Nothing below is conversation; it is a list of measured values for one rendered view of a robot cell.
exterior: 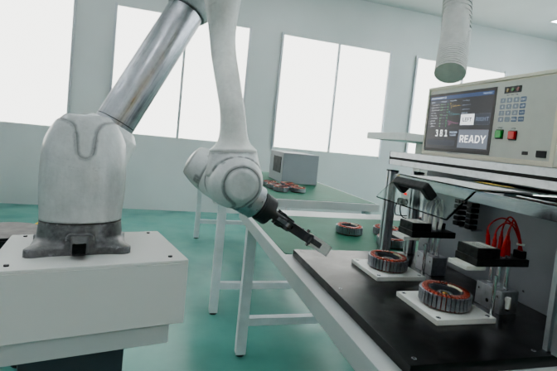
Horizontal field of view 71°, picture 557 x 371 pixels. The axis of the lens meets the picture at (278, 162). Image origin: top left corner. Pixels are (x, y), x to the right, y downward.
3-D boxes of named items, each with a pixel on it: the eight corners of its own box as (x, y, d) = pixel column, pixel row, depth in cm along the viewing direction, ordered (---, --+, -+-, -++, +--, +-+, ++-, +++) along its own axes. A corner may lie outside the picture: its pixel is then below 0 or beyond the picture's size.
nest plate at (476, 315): (436, 325, 80) (437, 320, 80) (395, 296, 94) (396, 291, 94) (496, 323, 84) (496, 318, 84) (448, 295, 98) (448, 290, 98)
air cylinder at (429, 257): (430, 276, 112) (433, 257, 111) (414, 267, 119) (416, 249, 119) (445, 276, 113) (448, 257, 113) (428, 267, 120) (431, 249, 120)
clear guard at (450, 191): (445, 220, 68) (449, 186, 68) (375, 197, 91) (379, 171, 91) (584, 227, 77) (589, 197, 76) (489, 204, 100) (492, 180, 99)
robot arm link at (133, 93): (28, 185, 85) (40, 180, 105) (99, 217, 92) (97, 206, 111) (201, -75, 101) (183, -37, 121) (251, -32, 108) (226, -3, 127)
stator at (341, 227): (349, 237, 158) (350, 228, 157) (330, 230, 166) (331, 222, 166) (367, 235, 164) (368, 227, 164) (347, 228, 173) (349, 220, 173)
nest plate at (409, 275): (376, 281, 103) (377, 277, 103) (351, 262, 117) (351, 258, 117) (425, 281, 107) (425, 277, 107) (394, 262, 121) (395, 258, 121)
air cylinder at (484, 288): (498, 315, 88) (501, 291, 88) (473, 301, 96) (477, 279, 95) (515, 314, 90) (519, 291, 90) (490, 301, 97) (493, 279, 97)
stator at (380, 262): (380, 274, 105) (380, 260, 105) (360, 260, 116) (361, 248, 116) (415, 274, 108) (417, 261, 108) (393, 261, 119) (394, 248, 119)
